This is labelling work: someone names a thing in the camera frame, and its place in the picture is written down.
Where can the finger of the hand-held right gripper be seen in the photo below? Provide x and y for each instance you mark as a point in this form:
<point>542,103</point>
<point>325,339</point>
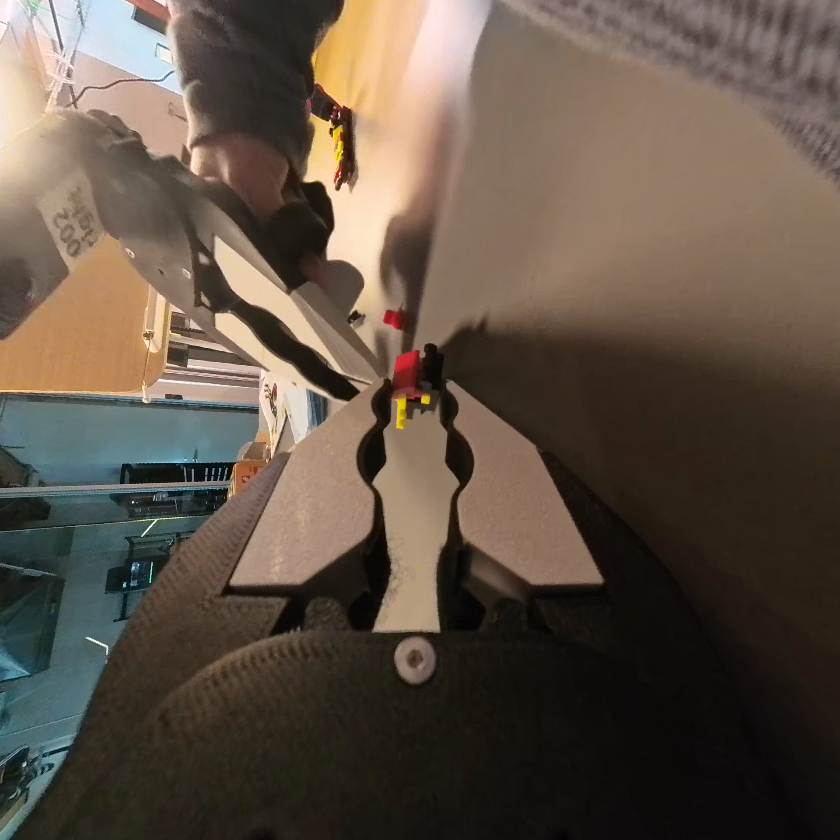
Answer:
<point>308,321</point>
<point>262,341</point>

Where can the small red lego piece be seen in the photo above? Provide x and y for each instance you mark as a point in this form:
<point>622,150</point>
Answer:
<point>394,318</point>

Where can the wooden book stand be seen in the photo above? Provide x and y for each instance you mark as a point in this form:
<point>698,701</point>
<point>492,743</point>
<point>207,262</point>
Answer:
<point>79,328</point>

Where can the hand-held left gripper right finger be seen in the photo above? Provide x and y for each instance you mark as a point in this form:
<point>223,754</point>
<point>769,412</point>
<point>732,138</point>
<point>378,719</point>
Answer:
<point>531,525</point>

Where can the orange cardboard lego box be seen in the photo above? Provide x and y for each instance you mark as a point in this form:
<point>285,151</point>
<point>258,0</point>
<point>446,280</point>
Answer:
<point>249,476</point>

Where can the white instruction leaflet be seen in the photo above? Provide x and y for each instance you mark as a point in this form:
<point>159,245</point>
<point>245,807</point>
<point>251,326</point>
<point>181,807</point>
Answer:
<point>272,407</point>

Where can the person's right hand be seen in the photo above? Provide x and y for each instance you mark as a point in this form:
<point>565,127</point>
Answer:
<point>243,174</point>

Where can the red yellow lego model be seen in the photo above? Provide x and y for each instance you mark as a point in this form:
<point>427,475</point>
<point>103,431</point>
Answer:
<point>407,371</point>

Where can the open instruction booklet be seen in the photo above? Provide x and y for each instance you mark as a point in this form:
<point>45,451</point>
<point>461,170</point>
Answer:
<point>307,413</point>

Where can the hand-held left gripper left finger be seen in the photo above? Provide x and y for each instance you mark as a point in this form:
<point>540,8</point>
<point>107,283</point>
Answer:
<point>302,525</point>

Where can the person's grey sweater torso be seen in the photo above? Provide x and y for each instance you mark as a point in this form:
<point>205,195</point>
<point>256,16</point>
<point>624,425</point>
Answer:
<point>722,46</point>

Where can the person's right forearm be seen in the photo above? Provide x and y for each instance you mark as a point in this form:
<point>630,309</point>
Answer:
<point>243,72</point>

